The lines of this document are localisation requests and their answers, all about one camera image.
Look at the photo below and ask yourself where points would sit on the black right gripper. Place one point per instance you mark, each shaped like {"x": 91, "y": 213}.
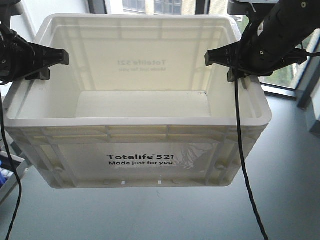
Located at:
{"x": 270, "y": 48}

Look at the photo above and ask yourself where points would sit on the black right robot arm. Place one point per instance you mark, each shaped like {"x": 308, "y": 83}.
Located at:
{"x": 298, "y": 12}

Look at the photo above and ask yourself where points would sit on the white Totelife plastic tote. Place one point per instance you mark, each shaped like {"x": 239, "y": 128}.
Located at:
{"x": 136, "y": 106}

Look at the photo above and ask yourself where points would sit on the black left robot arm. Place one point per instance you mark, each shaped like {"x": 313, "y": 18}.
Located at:
{"x": 8, "y": 8}

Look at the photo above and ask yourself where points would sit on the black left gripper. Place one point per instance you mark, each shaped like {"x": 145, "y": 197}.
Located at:
{"x": 19, "y": 58}

